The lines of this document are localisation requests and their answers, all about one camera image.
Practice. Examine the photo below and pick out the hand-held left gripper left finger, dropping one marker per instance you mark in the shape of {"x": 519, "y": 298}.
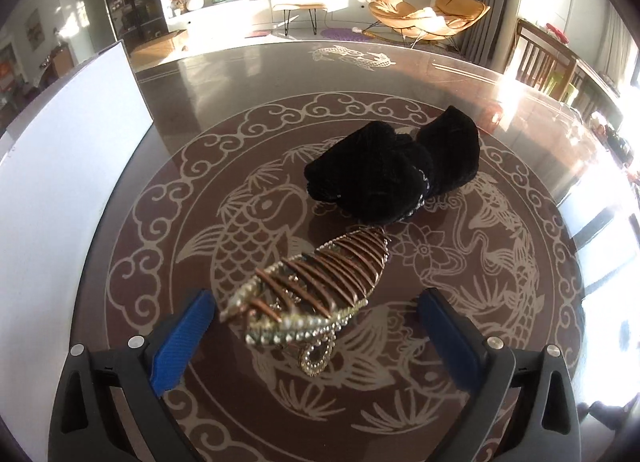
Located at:
{"x": 180, "y": 342}

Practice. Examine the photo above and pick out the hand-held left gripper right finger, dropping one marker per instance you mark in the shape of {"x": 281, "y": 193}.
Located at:
{"x": 455, "y": 342}

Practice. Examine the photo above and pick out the brown rhinestone hair clip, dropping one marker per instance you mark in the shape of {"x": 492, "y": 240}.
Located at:
{"x": 320, "y": 277}

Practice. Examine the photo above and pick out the brown patterned desktop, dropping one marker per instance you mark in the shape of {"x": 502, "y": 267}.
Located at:
{"x": 350, "y": 72}

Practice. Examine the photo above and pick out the white board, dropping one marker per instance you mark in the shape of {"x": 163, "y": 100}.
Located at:
{"x": 60, "y": 167}

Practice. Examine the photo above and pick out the cardboard box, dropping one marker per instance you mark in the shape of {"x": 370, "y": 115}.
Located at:
{"x": 160, "y": 42}

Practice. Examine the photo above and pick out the wooden chair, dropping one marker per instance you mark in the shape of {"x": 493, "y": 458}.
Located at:
{"x": 540, "y": 52}

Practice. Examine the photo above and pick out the wooden side cabinet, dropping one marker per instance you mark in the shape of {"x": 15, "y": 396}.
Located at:
{"x": 62, "y": 59}

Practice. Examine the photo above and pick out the purple floor mat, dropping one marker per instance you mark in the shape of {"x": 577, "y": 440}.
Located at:
{"x": 345, "y": 34}

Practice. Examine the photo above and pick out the orange lounge chair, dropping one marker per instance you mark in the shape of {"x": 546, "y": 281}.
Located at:
{"x": 395, "y": 7}
{"x": 460, "y": 7}

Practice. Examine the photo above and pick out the white television console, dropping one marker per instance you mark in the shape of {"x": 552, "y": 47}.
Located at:
{"x": 240, "y": 12}

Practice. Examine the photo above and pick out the white door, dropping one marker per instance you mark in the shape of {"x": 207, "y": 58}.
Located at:
{"x": 92, "y": 12}

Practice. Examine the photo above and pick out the stool with hairpin legs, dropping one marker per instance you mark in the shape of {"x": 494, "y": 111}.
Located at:
{"x": 300, "y": 6}

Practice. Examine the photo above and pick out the framed wall painting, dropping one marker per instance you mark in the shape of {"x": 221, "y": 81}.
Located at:
{"x": 33, "y": 29}

